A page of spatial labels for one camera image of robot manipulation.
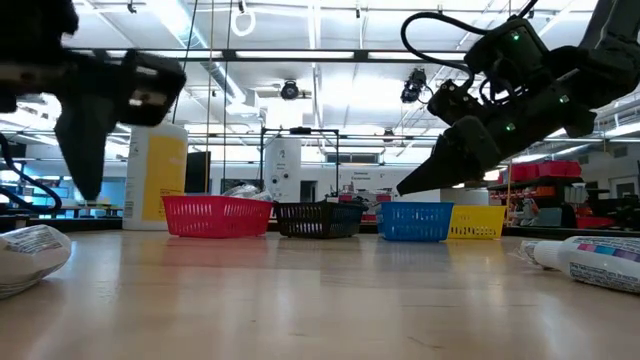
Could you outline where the black monitor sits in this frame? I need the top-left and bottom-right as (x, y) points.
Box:
(184, 151), (212, 195)

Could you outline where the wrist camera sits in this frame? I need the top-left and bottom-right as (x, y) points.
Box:
(463, 14), (550, 76)
(118, 48), (188, 127)

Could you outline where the blue plastic basket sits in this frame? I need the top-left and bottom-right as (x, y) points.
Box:
(374, 200), (456, 244)

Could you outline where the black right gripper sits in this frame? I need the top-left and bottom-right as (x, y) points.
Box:
(396, 47), (599, 197)

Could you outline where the black ceiling camera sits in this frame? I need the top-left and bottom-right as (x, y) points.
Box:
(399, 68), (429, 105)

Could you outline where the yellow plastic basket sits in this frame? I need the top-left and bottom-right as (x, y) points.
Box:
(446, 204), (508, 241)

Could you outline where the shelf with red bins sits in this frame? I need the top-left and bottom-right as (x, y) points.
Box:
(492, 159), (619, 230)

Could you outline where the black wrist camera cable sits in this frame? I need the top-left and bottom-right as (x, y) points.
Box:
(0, 132), (64, 215)
(399, 10), (489, 84)

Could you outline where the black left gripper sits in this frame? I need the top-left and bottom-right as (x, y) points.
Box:
(0, 48), (129, 202)

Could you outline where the toothpaste tube with red end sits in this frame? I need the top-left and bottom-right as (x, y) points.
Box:
(531, 234), (640, 296)

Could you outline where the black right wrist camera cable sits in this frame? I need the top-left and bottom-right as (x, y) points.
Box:
(399, 10), (489, 84)

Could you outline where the white yellow wipes canister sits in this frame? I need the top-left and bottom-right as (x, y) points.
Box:
(122, 121), (190, 232)

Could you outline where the blue white toothpaste tube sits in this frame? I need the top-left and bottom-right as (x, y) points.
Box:
(0, 224), (73, 301)

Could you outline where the black plastic basket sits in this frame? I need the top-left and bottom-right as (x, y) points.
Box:
(272, 200), (370, 240)

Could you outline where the black left wrist camera cable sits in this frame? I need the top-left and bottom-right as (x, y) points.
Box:
(0, 132), (64, 215)

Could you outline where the white hanging ring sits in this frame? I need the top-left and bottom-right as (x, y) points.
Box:
(232, 7), (257, 38)

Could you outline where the black overhead camera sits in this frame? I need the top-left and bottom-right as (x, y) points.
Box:
(279, 79), (301, 101)

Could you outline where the black metal frame stand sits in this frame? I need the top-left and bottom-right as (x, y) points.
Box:
(258, 126), (341, 201)

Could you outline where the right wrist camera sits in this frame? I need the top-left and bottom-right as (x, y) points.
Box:
(463, 14), (550, 76)

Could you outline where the white small tube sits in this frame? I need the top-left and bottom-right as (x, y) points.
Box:
(510, 239), (539, 266)

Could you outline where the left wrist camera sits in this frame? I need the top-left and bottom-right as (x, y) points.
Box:
(118, 48), (188, 127)

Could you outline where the red plastic basket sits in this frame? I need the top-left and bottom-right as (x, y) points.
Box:
(160, 194), (275, 239)

